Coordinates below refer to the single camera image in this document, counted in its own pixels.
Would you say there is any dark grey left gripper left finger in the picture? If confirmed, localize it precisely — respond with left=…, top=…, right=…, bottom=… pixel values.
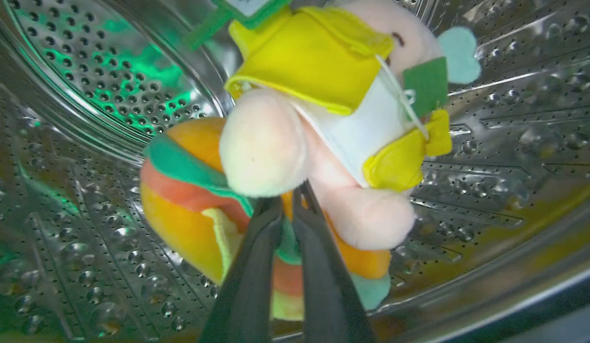
left=199, top=195, right=284, bottom=343

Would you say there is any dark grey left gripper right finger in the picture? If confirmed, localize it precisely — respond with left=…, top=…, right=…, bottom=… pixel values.
left=292, top=180, right=377, bottom=343

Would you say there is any pink plush doll yellow outfit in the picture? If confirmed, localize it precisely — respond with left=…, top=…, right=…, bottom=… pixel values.
left=183, top=0, right=482, bottom=252

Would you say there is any orange hamburger plush toy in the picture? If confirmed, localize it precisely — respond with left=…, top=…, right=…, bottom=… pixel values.
left=139, top=117, right=392, bottom=321

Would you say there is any stainless steel washing machine drum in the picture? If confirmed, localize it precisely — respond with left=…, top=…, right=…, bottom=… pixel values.
left=0, top=0, right=590, bottom=343

